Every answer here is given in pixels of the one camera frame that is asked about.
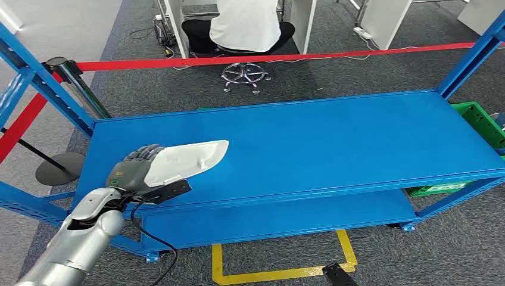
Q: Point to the chrome swivel stool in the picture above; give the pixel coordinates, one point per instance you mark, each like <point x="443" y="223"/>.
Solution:
<point x="244" y="75"/>

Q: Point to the white power strip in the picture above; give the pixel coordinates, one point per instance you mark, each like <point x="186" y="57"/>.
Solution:
<point x="362" y="33"/>

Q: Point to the green plastic crate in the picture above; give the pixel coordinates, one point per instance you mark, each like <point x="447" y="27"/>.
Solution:
<point x="434" y="190"/>
<point x="479" y="118"/>

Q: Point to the white curved plastic part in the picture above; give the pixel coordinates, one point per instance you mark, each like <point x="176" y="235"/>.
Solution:
<point x="185" y="162"/>

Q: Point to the person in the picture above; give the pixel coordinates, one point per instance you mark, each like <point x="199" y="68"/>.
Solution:
<point x="244" y="23"/>

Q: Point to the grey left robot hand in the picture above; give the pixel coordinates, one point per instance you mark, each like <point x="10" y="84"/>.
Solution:
<point x="128" y="173"/>

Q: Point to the black stand with round base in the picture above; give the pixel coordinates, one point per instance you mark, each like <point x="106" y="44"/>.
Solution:
<point x="59" y="169"/>

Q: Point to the black stanchion post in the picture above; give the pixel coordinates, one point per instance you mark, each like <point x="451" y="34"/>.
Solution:
<point x="79" y="85"/>

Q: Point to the red barrier belt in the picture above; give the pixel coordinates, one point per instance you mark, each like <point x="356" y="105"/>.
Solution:
<point x="236" y="59"/>
<point x="23" y="122"/>

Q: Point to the blue metal shelf rack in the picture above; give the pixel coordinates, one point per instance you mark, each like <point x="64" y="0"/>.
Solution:
<point x="276" y="150"/>

